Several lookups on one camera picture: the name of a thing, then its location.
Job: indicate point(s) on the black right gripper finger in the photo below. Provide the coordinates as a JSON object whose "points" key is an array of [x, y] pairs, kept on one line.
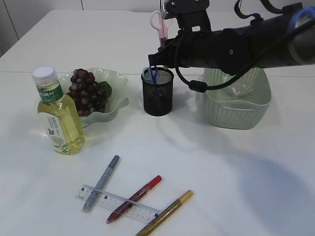
{"points": [[159, 59]]}

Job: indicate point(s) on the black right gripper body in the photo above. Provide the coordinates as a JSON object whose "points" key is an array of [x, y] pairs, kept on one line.
{"points": [[170, 46]]}

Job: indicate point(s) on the blue scissors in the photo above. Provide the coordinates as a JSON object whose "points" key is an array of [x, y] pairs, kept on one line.
{"points": [[149, 74]]}

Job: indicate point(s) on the pink purple scissors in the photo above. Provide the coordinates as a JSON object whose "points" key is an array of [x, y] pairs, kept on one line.
{"points": [[162, 27]]}

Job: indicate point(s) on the clear plastic sheet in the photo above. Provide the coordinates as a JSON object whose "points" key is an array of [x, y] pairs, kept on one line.
{"points": [[241, 87]]}

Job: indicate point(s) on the purple artificial grape bunch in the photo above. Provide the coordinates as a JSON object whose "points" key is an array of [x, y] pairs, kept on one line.
{"points": [[89, 95]]}

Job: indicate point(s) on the yellow tea bottle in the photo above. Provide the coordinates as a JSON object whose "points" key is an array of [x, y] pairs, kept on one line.
{"points": [[57, 112]]}

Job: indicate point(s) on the silver glitter pen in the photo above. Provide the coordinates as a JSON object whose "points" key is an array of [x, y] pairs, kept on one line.
{"points": [[89, 203]]}

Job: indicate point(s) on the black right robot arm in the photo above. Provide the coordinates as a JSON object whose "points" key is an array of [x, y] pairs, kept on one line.
{"points": [[259, 44]]}

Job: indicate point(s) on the black mesh pen holder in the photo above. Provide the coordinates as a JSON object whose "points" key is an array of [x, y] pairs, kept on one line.
{"points": [[158, 99]]}

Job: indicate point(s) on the green wavy glass plate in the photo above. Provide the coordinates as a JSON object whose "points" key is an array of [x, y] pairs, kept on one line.
{"points": [[119, 93]]}

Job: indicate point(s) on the green woven plastic basket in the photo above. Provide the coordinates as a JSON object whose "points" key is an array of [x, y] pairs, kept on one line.
{"points": [[222, 110]]}

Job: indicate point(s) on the red glitter pen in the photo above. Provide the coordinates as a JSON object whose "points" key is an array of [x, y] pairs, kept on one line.
{"points": [[119, 211]]}

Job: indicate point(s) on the gold glitter pen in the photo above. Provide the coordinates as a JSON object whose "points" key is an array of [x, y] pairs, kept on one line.
{"points": [[165, 214]]}

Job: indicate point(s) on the clear plastic ruler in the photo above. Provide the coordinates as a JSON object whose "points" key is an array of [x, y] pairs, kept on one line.
{"points": [[110, 202]]}

